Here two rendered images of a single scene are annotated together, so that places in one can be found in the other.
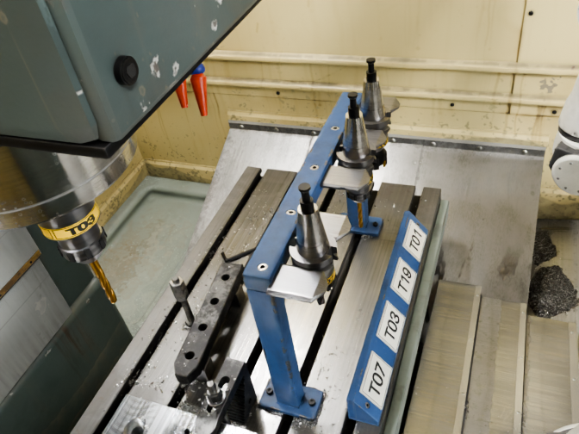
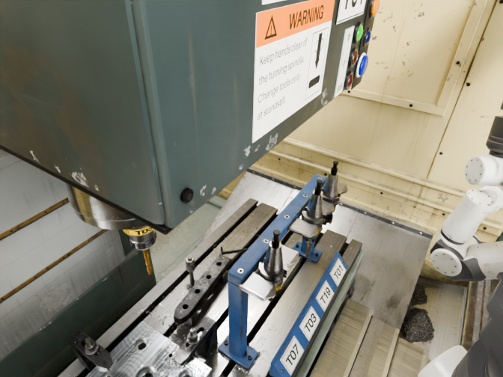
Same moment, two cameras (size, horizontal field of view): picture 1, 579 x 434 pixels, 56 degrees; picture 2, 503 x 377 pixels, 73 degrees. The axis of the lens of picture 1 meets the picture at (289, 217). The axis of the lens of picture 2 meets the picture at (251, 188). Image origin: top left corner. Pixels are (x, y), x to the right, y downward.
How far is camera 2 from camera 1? 6 cm
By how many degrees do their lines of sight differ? 7
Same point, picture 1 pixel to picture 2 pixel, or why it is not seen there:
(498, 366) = (371, 366)
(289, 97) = (284, 163)
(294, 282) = (256, 286)
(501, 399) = not seen: outside the picture
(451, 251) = (360, 282)
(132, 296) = (162, 255)
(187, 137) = not seen: hidden behind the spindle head
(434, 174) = (361, 231)
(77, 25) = (168, 176)
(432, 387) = (327, 367)
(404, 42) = (361, 150)
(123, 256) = not seen: hidden behind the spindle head
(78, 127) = (155, 218)
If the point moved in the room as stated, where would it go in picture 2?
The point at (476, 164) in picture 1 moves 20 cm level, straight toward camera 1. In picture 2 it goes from (388, 232) to (377, 263)
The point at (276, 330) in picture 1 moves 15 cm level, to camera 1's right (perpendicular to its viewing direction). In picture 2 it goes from (239, 309) to (305, 316)
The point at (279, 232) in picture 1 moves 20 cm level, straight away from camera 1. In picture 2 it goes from (256, 251) to (260, 198)
